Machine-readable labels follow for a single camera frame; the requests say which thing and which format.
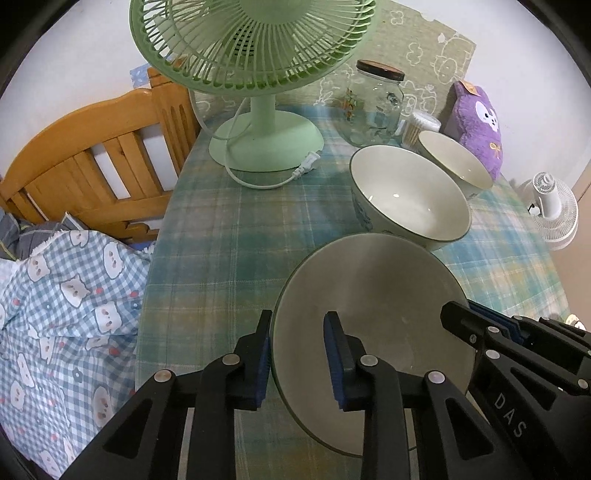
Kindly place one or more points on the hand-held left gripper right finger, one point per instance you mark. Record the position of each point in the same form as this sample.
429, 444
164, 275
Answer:
333, 360

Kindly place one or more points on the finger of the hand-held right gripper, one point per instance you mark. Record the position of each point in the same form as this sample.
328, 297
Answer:
461, 323
512, 327

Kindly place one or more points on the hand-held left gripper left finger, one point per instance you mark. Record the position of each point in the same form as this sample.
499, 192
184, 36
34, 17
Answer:
263, 364

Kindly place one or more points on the grey floral ceramic bowl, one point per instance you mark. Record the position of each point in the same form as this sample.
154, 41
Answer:
457, 159
369, 286
406, 194

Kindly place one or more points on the white clip fan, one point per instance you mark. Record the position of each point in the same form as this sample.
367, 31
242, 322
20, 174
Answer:
554, 207

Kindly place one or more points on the beige door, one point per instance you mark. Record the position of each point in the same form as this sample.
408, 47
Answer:
582, 177

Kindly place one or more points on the blue checked printed blanket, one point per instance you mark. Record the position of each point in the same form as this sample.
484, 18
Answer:
69, 323

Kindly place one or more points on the purple plush bunny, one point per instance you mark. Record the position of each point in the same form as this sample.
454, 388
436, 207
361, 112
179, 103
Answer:
475, 124

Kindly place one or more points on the cotton swab container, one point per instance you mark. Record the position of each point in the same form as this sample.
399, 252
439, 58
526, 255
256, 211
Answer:
418, 127

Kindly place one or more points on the glass jar with dark lid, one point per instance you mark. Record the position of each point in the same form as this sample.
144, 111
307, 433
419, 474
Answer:
369, 115

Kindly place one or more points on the green desk fan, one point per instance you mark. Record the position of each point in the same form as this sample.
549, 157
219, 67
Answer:
263, 129

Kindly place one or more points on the grey cloth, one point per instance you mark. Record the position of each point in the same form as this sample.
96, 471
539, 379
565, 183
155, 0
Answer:
18, 235

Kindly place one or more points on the green printed mat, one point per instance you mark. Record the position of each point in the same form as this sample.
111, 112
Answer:
415, 41

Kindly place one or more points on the wooden headboard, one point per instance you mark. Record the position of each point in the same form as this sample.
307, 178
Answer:
69, 152

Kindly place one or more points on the blue wall sticker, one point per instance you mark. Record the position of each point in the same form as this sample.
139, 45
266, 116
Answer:
141, 76

